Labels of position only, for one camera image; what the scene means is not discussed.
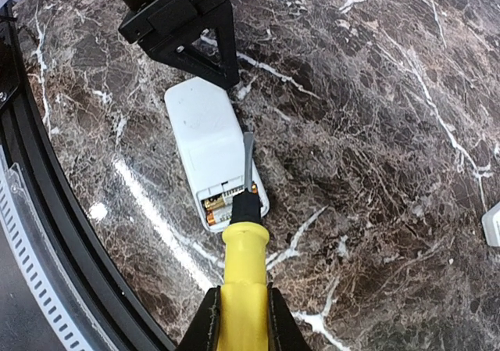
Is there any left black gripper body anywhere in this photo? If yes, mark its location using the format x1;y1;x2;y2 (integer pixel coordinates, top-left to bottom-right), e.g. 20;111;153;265
119;0;229;44

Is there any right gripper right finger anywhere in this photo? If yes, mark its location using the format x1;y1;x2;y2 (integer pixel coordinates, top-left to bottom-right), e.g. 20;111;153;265
267;284;312;351

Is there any white slotted cable duct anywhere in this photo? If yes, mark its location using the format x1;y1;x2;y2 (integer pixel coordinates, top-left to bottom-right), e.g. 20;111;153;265
1;155;106;350

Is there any yellow handled screwdriver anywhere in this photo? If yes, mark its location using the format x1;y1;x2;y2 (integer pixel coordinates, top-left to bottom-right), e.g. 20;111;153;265
217;132;270;350

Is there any small white remote control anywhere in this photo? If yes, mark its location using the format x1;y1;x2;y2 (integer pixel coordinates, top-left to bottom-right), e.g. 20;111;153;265
481;202;500;247

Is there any gold AAA battery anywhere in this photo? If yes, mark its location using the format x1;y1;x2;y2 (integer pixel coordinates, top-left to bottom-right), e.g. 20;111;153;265
202;186;244;211
206;206;232;227

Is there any black front rail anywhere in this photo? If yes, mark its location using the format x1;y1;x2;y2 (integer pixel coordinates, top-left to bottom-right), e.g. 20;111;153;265
1;1;174;350

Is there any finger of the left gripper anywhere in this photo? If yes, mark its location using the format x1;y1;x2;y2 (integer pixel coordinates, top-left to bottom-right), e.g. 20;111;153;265
212;6;239;89
150;40;221;88

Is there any large white remote control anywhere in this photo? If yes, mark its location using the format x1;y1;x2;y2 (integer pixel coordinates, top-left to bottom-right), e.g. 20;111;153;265
164;77;270;233

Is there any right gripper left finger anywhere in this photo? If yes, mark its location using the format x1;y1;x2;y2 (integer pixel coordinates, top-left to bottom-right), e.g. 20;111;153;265
176;286;221;351

